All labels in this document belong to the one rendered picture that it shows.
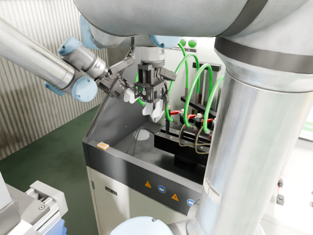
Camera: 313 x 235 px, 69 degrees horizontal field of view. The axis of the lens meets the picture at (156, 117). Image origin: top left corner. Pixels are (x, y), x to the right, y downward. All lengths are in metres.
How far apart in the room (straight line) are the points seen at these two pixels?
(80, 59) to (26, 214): 0.50
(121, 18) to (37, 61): 0.49
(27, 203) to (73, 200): 1.45
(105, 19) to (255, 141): 0.17
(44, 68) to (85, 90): 0.12
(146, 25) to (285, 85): 0.12
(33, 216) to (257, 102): 0.70
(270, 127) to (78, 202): 2.09
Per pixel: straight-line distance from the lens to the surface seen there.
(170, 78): 0.76
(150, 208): 1.14
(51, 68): 0.67
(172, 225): 0.43
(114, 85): 0.88
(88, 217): 2.11
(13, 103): 2.97
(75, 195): 2.31
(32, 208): 0.82
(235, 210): 0.31
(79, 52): 0.84
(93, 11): 0.19
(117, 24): 0.18
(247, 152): 0.25
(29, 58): 0.64
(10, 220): 0.47
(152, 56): 0.65
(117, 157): 1.08
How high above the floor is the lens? 1.59
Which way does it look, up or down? 28 degrees down
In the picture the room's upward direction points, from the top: straight up
